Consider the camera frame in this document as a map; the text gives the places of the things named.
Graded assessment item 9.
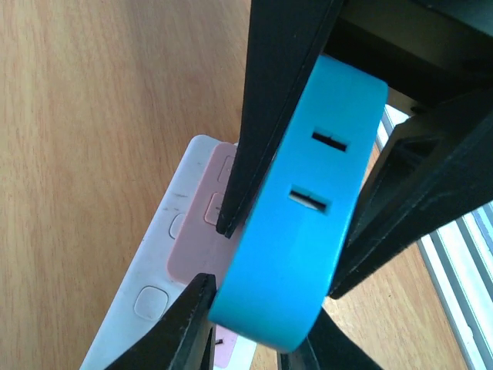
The pink cube adapter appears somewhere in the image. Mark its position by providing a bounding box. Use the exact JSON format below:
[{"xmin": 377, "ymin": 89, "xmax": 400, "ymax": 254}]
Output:
[{"xmin": 166, "ymin": 143, "xmax": 247, "ymax": 369}]

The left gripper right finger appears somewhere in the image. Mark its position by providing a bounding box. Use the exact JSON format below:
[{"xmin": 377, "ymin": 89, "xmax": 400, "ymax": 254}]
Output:
[{"xmin": 279, "ymin": 309, "xmax": 381, "ymax": 370}]

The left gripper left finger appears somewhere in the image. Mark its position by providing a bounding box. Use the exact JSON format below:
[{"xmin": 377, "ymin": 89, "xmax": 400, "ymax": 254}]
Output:
[{"xmin": 107, "ymin": 273, "xmax": 216, "ymax": 370}]

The aluminium front rail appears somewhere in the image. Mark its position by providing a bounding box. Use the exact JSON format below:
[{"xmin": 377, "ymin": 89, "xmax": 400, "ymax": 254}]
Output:
[{"xmin": 375, "ymin": 103, "xmax": 493, "ymax": 370}]

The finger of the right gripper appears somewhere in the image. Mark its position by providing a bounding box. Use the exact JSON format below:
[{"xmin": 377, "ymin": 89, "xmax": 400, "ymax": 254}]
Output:
[
  {"xmin": 329, "ymin": 89, "xmax": 492, "ymax": 299},
  {"xmin": 216, "ymin": 1, "xmax": 343, "ymax": 237}
]

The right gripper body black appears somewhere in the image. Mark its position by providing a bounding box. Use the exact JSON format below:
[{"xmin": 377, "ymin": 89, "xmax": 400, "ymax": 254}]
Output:
[{"xmin": 324, "ymin": 1, "xmax": 492, "ymax": 112}]

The blue round adapter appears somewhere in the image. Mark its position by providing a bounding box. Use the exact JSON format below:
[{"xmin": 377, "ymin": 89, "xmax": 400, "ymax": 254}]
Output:
[{"xmin": 209, "ymin": 56, "xmax": 387, "ymax": 352}]

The white power strip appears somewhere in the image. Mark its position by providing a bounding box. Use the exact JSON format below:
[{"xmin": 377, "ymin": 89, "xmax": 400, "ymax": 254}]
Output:
[{"xmin": 79, "ymin": 134, "xmax": 259, "ymax": 370}]

